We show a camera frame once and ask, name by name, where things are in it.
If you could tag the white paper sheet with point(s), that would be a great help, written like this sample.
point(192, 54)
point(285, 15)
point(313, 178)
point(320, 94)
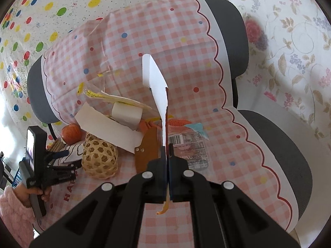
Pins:
point(103, 126)

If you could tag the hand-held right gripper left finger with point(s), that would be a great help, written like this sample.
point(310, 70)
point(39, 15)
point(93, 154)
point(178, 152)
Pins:
point(160, 178)

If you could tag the person's left forearm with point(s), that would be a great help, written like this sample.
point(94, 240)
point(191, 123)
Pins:
point(14, 211)

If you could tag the blue plastic basket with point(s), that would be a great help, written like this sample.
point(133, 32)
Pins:
point(15, 178)

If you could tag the white striped cloth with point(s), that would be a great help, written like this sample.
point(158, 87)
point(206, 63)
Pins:
point(73, 152)

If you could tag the grey office chair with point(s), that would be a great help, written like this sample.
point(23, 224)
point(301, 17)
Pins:
point(279, 147)

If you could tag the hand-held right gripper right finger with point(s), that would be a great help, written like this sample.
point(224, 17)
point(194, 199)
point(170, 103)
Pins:
point(177, 178)

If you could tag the white paper scrap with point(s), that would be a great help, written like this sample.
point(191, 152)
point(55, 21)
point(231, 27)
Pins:
point(155, 77)

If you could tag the clear yellow-printed plastic bag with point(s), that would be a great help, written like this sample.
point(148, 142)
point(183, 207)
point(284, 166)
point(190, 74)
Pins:
point(103, 95)

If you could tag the orange plastic strip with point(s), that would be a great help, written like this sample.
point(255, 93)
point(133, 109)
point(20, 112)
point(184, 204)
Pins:
point(163, 206)

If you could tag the clear labelled plastic package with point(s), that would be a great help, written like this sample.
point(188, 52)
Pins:
point(192, 149)

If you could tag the red apple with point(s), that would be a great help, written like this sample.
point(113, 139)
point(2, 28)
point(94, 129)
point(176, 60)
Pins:
point(71, 134)

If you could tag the floral backdrop sheet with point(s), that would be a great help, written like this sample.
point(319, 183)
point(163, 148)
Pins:
point(292, 44)

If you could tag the pink checkered cloth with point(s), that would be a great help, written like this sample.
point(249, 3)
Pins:
point(160, 36)

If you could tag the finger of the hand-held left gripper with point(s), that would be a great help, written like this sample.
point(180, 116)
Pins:
point(58, 155)
point(66, 173)

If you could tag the white foam block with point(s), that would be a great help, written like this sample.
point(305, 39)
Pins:
point(126, 115)

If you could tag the person's left hand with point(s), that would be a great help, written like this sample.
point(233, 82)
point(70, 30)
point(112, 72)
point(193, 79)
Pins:
point(39, 191)

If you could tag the brown wooden board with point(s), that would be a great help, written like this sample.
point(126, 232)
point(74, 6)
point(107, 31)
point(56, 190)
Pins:
point(148, 149)

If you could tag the woven bamboo basket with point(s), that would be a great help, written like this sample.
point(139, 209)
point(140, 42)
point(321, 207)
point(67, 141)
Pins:
point(99, 157)

